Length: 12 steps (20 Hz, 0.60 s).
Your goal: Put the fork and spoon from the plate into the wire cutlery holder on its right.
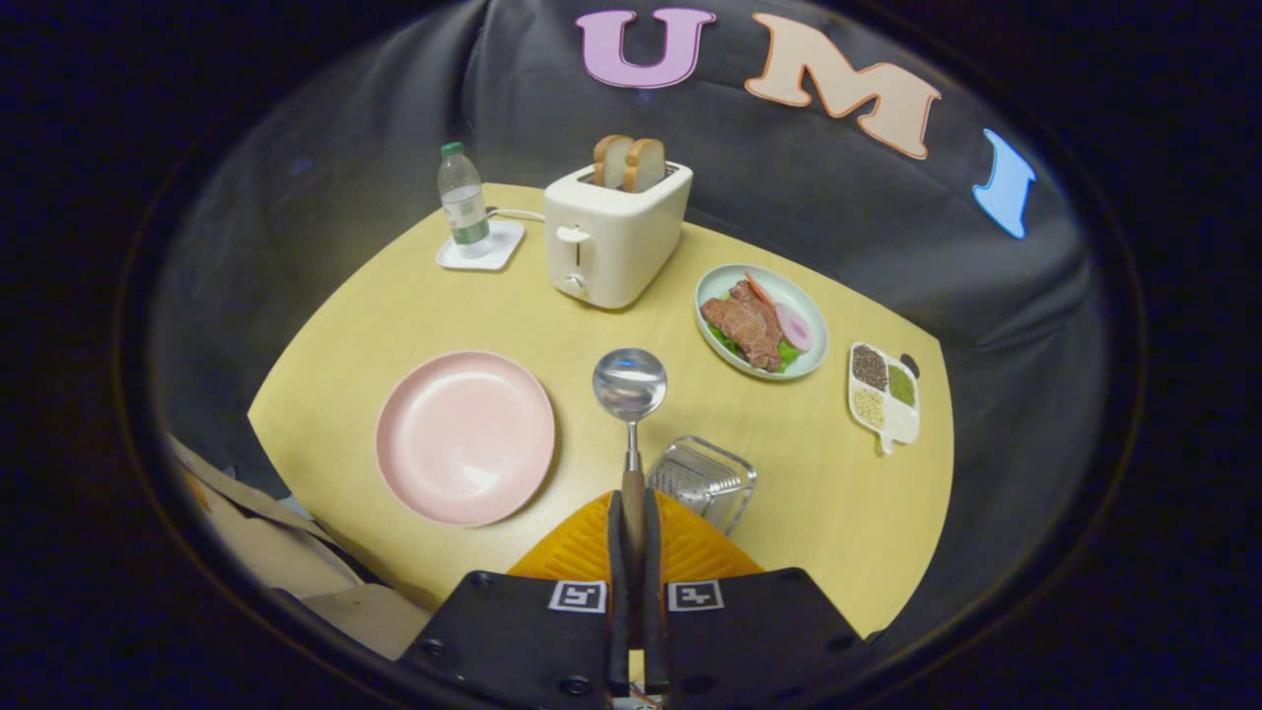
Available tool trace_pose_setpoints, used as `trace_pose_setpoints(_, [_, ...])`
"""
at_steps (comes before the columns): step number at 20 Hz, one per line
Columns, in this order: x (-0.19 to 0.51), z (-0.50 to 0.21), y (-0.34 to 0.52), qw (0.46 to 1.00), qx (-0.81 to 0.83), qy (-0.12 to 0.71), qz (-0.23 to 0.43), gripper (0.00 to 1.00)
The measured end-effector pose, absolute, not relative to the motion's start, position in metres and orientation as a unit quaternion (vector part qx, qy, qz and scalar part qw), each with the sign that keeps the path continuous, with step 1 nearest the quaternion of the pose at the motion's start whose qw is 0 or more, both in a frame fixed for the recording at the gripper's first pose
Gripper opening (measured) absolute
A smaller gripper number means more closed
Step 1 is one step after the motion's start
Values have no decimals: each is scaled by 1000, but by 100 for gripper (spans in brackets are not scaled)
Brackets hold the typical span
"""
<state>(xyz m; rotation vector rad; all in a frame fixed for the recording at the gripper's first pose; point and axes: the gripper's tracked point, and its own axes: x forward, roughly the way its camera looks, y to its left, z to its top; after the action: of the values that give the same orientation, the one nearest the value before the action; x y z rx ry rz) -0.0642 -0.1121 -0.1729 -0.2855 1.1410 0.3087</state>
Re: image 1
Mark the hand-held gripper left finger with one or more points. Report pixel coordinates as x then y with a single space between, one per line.
513 641

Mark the brown meat slice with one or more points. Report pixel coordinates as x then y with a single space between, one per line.
744 325

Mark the small black round object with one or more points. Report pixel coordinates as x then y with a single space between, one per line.
910 365

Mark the white square coaster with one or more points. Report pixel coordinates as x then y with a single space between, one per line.
503 247

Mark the orange carrot slice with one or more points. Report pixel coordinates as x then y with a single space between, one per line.
759 288

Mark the green lettuce leaf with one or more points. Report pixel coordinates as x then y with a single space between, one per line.
789 353

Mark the pink onion slice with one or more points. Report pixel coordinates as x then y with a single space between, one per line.
794 327

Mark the clear water bottle green cap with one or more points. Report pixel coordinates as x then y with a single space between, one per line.
463 207

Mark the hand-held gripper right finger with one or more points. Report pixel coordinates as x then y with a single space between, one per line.
759 641

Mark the person's beige clothing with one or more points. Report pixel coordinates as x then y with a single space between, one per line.
266 542

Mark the pale green plate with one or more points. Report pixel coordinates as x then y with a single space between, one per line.
813 316

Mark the dark brown beans pile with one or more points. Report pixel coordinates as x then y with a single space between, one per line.
870 367

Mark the white toaster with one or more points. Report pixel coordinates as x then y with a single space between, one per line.
621 247

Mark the perforated metal basket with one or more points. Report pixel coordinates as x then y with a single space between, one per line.
715 478

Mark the pink plate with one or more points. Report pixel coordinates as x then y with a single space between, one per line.
463 439

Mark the white divided dish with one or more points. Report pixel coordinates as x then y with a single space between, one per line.
902 424

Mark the pale beans pile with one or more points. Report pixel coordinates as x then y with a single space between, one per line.
868 406

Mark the green beans pile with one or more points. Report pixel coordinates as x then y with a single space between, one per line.
901 385

